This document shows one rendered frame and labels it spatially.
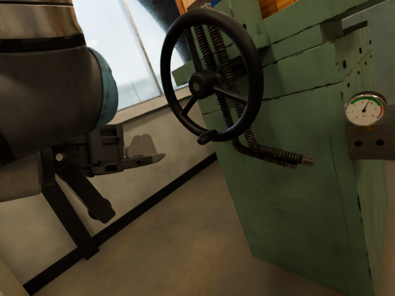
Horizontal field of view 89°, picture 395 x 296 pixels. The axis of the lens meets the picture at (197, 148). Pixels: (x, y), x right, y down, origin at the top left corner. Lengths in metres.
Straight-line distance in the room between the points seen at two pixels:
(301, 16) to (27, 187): 0.58
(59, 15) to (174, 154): 1.78
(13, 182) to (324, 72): 0.58
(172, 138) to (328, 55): 1.59
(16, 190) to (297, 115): 0.58
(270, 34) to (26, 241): 1.68
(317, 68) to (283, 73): 0.07
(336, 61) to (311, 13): 0.11
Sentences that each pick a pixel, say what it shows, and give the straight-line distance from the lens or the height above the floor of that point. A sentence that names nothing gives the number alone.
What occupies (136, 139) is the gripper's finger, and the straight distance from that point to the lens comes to 0.43.
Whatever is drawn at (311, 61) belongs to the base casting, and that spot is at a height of 0.77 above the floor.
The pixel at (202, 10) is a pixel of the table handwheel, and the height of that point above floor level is 0.93.
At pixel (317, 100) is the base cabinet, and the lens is 0.57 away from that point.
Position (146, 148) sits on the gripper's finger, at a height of 0.73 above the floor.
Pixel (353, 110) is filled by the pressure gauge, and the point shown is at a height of 0.66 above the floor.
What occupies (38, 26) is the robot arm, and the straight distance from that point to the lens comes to 0.22.
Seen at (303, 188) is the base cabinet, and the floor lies 0.42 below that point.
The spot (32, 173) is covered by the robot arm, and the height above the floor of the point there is 0.78.
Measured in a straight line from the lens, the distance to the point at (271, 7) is 0.66.
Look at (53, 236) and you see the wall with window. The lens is 1.74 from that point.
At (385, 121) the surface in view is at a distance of 0.54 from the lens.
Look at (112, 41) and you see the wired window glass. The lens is 2.00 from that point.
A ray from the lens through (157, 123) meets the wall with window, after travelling 1.88.
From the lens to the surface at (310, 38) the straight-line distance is 0.55.
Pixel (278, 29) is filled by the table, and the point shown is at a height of 0.86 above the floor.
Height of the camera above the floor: 0.80
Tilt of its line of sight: 15 degrees down
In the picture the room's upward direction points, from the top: 21 degrees counter-clockwise
